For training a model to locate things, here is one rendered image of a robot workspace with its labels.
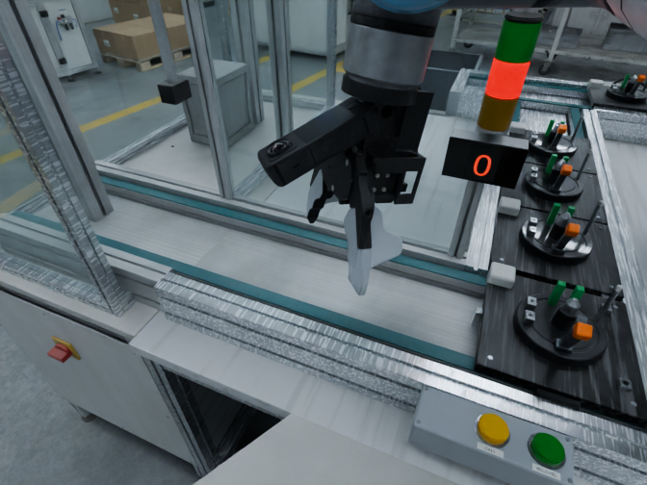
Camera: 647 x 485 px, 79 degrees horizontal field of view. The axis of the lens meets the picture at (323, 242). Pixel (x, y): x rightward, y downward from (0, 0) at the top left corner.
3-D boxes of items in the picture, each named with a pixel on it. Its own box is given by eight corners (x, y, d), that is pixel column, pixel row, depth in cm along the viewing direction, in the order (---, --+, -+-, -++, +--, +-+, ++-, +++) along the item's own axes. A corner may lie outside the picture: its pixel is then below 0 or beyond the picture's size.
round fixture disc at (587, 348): (608, 379, 61) (613, 372, 59) (510, 349, 65) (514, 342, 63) (598, 314, 70) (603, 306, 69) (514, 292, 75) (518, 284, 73)
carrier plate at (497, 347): (644, 428, 57) (652, 421, 55) (473, 370, 64) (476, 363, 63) (620, 310, 74) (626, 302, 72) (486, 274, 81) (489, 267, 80)
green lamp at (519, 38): (530, 64, 54) (543, 25, 51) (492, 61, 56) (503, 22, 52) (530, 56, 58) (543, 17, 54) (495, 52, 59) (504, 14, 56)
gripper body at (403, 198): (412, 211, 42) (448, 95, 36) (340, 215, 39) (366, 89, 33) (378, 180, 48) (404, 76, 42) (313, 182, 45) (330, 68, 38)
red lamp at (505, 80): (519, 101, 57) (530, 65, 54) (482, 96, 59) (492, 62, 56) (520, 90, 61) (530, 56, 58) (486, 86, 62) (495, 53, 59)
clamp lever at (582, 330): (571, 351, 61) (592, 338, 55) (556, 347, 62) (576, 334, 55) (573, 330, 63) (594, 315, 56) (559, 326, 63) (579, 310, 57)
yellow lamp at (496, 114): (508, 134, 60) (518, 102, 57) (475, 128, 62) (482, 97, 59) (510, 121, 64) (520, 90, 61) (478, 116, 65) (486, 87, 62)
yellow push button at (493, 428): (504, 452, 54) (508, 446, 53) (474, 441, 55) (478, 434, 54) (505, 425, 57) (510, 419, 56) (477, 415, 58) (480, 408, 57)
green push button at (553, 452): (560, 473, 52) (566, 468, 51) (528, 461, 53) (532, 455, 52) (559, 445, 55) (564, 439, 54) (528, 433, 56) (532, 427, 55)
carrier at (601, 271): (619, 304, 75) (655, 255, 67) (487, 269, 82) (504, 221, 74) (605, 231, 92) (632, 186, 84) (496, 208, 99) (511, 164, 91)
